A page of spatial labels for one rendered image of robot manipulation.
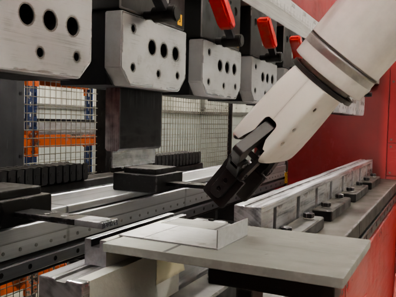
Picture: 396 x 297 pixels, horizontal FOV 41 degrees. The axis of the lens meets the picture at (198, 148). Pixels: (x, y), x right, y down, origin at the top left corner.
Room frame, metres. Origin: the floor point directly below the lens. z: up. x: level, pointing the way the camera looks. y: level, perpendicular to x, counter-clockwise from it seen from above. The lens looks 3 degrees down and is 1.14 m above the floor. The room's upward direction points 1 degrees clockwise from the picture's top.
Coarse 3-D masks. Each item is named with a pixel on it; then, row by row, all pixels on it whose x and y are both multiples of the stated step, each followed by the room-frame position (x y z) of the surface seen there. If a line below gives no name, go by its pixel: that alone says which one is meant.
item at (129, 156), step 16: (112, 96) 0.62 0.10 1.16; (128, 96) 0.63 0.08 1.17; (144, 96) 0.67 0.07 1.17; (160, 96) 0.70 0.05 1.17; (112, 112) 0.62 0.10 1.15; (128, 112) 0.63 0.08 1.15; (144, 112) 0.67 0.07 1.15; (160, 112) 0.70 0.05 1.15; (112, 128) 0.62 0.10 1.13; (128, 128) 0.63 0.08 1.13; (144, 128) 0.67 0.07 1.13; (160, 128) 0.70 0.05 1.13; (112, 144) 0.62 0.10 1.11; (128, 144) 0.63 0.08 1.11; (144, 144) 0.67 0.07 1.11; (160, 144) 0.70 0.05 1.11; (112, 160) 0.62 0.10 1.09; (128, 160) 0.65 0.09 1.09; (144, 160) 0.69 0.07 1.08
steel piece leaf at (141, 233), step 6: (138, 228) 0.65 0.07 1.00; (144, 228) 0.65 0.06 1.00; (150, 228) 0.65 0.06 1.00; (156, 228) 0.65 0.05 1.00; (162, 228) 0.65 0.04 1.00; (168, 228) 0.65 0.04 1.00; (120, 234) 0.61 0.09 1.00; (126, 234) 0.61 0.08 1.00; (132, 234) 0.62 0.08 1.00; (138, 234) 0.62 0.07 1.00; (144, 234) 0.62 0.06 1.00; (150, 234) 0.62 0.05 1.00
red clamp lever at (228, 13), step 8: (216, 0) 0.71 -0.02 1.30; (224, 0) 0.71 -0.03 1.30; (216, 8) 0.72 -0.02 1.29; (224, 8) 0.72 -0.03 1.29; (216, 16) 0.73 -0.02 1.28; (224, 16) 0.73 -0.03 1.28; (232, 16) 0.74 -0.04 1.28; (224, 24) 0.74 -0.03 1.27; (232, 24) 0.74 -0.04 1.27; (232, 32) 0.75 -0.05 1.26; (216, 40) 0.77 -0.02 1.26; (224, 40) 0.76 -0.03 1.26; (232, 40) 0.76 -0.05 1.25; (240, 40) 0.76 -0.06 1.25
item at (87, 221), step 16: (0, 192) 0.72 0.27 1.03; (16, 192) 0.75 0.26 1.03; (32, 192) 0.77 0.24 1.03; (0, 208) 0.71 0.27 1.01; (16, 208) 0.73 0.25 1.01; (32, 208) 0.76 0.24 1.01; (48, 208) 0.79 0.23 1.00; (0, 224) 0.71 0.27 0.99; (16, 224) 0.73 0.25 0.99; (80, 224) 0.68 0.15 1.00; (96, 224) 0.67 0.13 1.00; (112, 224) 0.68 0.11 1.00
